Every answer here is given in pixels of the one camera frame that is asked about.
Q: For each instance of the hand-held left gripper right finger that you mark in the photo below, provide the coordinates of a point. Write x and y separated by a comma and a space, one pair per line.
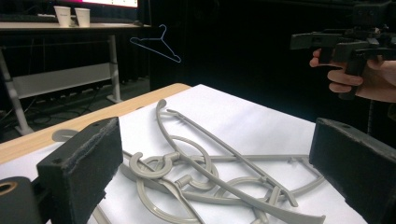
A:
358, 168

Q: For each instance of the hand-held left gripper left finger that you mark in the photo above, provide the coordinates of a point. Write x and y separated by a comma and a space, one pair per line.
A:
84, 161

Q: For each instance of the desk with white legs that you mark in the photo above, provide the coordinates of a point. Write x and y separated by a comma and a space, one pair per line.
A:
62, 77

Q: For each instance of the white paper cup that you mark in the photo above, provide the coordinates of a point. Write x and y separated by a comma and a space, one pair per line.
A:
83, 17
63, 16

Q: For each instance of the dark computer mouse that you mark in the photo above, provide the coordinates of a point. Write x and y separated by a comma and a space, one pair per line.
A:
138, 23

